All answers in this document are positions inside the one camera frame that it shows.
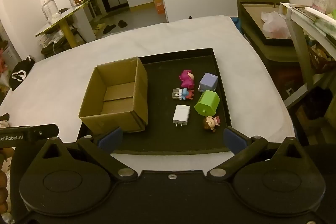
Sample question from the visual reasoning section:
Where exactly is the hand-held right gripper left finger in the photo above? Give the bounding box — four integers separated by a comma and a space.
39, 127, 139, 181

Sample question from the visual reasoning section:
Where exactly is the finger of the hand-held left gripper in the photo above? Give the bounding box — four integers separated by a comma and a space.
28, 123, 60, 144

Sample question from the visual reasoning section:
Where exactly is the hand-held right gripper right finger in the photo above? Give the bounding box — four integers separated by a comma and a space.
206, 127, 305, 181

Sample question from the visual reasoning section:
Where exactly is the brown cardboard box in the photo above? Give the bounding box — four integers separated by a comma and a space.
78, 56, 149, 133

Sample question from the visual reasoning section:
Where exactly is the brown-haired doll figurine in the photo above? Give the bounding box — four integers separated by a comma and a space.
203, 115, 222, 132

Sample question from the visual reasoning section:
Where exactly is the green hexagonal block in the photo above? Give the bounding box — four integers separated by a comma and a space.
194, 90, 221, 117

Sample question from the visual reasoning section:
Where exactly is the black tray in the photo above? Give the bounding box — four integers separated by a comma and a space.
77, 48, 233, 155

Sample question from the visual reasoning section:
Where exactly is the white charger plug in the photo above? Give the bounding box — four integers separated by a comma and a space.
172, 105, 191, 129

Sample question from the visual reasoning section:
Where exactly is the purple cube toy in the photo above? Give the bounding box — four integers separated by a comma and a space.
198, 72, 219, 92

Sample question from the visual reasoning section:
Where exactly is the blue and red figurine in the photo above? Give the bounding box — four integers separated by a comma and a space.
172, 88, 195, 101

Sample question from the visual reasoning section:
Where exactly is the pink figurine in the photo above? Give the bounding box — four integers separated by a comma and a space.
179, 69, 196, 89

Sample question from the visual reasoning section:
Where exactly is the person's left hand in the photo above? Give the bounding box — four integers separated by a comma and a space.
0, 148, 15, 215

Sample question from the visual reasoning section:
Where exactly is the black cloth with white print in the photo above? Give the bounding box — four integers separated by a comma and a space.
10, 55, 36, 91

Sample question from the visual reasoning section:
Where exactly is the round side table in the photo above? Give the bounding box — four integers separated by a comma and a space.
35, 1, 90, 49

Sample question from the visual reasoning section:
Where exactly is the brown basket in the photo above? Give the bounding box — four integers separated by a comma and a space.
308, 43, 336, 74

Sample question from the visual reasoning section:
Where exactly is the white plastic bag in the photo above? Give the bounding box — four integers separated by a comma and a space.
261, 11, 291, 40

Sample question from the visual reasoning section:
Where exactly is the white shelf rack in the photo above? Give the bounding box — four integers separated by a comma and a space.
279, 2, 336, 109

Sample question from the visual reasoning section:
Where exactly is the black shallow box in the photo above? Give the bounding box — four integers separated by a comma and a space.
240, 2, 295, 46

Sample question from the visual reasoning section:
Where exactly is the clear glass jar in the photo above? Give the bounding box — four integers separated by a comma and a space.
42, 0, 60, 21

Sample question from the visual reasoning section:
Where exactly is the orange box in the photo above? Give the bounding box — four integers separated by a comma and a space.
153, 0, 166, 15

